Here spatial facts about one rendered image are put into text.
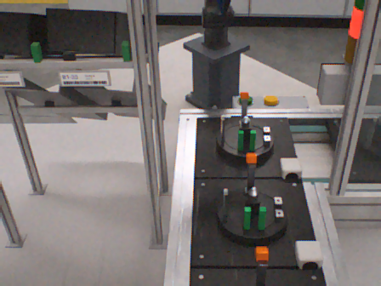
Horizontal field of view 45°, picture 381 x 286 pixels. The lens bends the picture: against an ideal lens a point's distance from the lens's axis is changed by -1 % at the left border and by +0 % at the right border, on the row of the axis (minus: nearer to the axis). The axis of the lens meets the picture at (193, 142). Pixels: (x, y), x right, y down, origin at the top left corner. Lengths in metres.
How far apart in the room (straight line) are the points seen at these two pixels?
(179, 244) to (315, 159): 0.45
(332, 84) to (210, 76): 0.55
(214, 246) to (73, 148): 0.61
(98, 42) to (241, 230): 0.43
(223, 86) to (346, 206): 0.55
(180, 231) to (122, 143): 0.47
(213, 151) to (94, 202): 0.32
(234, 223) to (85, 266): 0.34
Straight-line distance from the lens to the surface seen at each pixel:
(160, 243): 1.06
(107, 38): 0.83
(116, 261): 1.05
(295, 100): 1.35
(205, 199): 1.00
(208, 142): 1.15
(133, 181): 1.22
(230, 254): 0.90
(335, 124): 1.25
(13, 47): 0.88
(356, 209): 1.10
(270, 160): 1.11
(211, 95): 1.42
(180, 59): 1.78
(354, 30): 0.88
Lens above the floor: 1.66
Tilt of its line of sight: 37 degrees down
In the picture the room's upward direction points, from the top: 2 degrees counter-clockwise
